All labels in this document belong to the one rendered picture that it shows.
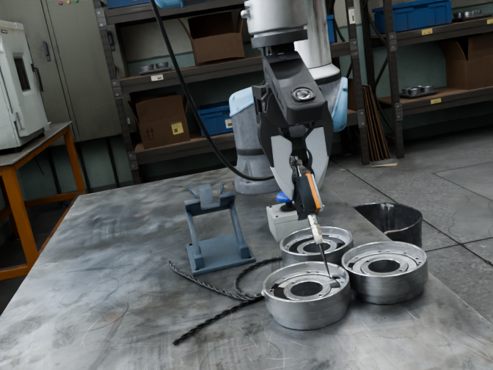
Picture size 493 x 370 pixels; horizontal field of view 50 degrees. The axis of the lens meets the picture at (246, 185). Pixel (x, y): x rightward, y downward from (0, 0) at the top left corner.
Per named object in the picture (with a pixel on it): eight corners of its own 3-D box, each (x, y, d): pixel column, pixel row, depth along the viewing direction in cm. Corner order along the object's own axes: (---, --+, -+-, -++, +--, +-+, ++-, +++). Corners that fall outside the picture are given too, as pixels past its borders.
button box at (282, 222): (318, 236, 88) (315, 208, 86) (277, 244, 87) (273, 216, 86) (306, 220, 95) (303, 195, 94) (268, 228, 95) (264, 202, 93)
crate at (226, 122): (260, 121, 454) (256, 95, 448) (265, 127, 417) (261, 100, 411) (200, 131, 451) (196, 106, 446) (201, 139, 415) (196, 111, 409)
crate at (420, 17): (431, 26, 456) (429, -1, 450) (453, 23, 420) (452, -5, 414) (374, 35, 451) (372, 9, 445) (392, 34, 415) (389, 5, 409)
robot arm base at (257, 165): (232, 182, 130) (225, 143, 127) (290, 171, 131) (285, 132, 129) (240, 198, 115) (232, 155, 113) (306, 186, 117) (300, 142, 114)
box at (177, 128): (199, 139, 412) (191, 92, 402) (138, 151, 403) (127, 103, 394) (193, 133, 450) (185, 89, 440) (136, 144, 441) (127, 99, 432)
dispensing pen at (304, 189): (322, 277, 63) (285, 152, 68) (315, 283, 67) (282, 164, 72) (340, 273, 63) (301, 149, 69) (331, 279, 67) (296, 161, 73)
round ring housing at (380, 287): (431, 269, 70) (429, 240, 69) (426, 309, 61) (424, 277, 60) (352, 267, 74) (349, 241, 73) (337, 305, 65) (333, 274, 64)
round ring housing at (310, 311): (361, 292, 67) (358, 263, 66) (339, 338, 58) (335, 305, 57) (285, 287, 72) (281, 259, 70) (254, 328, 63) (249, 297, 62)
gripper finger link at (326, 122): (335, 150, 69) (320, 86, 67) (340, 153, 68) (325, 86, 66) (302, 161, 69) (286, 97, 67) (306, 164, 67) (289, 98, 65)
